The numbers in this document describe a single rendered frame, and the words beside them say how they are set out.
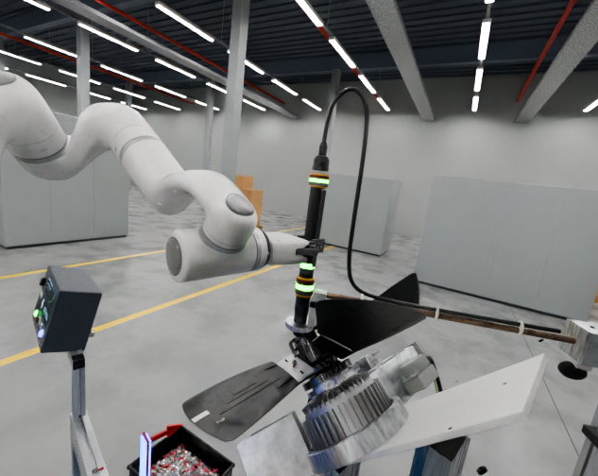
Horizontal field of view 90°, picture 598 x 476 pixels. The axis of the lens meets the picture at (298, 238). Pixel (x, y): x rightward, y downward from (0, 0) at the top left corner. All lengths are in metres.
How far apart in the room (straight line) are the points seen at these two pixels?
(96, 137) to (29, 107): 0.10
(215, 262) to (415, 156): 12.55
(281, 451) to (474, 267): 5.55
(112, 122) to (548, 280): 6.14
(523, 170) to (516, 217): 6.85
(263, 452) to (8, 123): 0.83
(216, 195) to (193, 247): 0.09
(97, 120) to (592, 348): 1.07
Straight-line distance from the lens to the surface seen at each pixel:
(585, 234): 6.27
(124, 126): 0.69
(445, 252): 6.10
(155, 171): 0.60
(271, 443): 0.87
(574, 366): 0.89
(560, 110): 13.26
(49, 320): 1.13
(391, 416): 0.79
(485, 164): 12.76
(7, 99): 0.72
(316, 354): 0.82
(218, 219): 0.45
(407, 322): 0.66
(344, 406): 0.78
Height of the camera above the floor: 1.64
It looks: 11 degrees down
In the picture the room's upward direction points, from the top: 7 degrees clockwise
